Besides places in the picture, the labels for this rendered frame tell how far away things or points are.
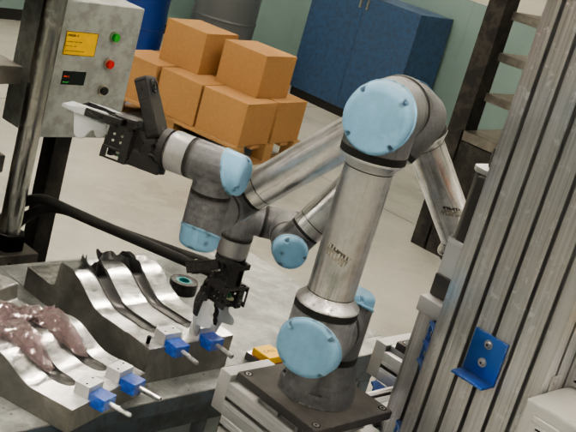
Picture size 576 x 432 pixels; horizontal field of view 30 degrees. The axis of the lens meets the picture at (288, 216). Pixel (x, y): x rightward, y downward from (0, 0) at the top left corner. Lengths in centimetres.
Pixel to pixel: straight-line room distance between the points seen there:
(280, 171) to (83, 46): 125
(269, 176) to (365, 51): 763
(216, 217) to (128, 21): 135
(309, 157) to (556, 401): 61
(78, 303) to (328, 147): 92
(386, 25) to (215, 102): 261
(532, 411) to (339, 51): 800
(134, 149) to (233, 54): 555
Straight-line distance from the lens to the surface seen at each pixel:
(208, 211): 191
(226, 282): 246
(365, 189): 179
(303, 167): 196
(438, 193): 244
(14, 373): 228
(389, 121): 174
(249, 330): 288
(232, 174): 187
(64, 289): 267
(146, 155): 196
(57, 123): 315
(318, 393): 205
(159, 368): 249
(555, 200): 191
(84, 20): 309
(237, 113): 719
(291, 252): 228
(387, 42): 946
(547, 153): 192
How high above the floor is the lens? 196
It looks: 17 degrees down
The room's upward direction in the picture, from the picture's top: 16 degrees clockwise
